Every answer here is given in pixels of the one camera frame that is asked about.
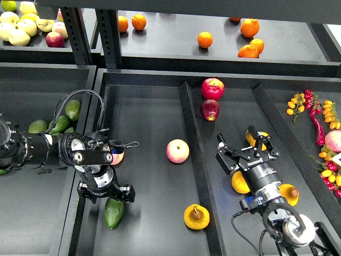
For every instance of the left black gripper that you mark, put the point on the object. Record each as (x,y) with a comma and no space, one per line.
(106,180)

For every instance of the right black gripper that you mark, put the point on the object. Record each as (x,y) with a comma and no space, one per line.
(257,170)

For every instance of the dark green avocado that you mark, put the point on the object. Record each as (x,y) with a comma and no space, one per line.
(113,211)

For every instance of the yellow pear stem up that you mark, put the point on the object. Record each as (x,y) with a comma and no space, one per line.
(196,217)

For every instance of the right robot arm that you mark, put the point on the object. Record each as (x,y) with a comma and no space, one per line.
(289,229)

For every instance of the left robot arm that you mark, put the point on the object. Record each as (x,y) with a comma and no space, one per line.
(91,155)

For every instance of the yellow pear upper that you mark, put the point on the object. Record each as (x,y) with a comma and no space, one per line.
(252,141)

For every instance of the yellow pear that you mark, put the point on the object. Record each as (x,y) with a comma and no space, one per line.
(290,193)
(239,184)
(252,141)

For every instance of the yellow pear left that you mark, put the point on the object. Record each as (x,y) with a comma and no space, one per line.
(239,184)

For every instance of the yellow pear lower right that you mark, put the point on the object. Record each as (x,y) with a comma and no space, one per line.
(290,193)

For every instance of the green avocado upper middle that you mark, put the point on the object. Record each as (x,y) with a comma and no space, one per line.
(62,124)

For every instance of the green avocado top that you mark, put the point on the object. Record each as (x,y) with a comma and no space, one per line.
(72,109)

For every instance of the light green avocado round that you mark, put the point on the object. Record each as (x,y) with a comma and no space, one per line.
(38,126)

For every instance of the pink apple left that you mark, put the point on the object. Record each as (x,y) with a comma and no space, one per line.
(117,156)

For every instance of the pink apple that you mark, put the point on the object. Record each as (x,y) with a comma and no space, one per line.
(117,156)
(177,151)

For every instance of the dark red apple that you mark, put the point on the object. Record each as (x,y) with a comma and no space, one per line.
(210,110)

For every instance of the orange cherry tomato vine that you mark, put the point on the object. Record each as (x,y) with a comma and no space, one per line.
(296,105)

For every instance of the pink apple centre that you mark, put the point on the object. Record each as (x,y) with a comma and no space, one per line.
(177,151)

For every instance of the bright red apple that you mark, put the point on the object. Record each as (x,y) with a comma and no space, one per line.
(212,88)

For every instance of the red chili pepper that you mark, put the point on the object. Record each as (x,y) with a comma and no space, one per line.
(319,131)

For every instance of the black centre tray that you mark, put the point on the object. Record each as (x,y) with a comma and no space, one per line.
(147,109)

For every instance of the red cherry tomato cluster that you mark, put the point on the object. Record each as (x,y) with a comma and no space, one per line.
(312,102)

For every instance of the mixed cherry tomatoes lower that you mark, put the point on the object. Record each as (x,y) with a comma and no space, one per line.
(329,170)

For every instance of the pink apple right edge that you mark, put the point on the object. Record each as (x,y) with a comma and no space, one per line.
(332,140)

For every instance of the white label card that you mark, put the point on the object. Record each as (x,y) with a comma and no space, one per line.
(337,159)

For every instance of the black tray divider left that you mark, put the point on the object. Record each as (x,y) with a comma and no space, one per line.
(199,164)

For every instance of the orange front right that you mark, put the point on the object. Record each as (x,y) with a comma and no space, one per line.
(248,51)

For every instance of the orange small right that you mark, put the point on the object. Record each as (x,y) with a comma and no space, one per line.
(258,43)

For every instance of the orange centre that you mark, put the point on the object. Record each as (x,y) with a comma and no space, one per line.
(205,39)

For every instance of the large orange right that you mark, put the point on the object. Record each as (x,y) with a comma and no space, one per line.
(249,28)

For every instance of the black upper shelf tray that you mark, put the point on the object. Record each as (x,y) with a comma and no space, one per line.
(169,43)

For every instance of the orange hidden under shelf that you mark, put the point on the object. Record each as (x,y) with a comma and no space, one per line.
(235,19)

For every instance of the black upper left tray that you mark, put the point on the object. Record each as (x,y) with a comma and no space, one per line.
(37,51)

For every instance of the red apple on shelf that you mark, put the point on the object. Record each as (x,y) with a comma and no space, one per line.
(54,39)

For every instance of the green avocado by wall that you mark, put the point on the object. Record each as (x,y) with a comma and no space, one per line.
(70,130)

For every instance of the black shelf post right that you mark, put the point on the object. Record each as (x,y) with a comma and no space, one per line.
(108,25)

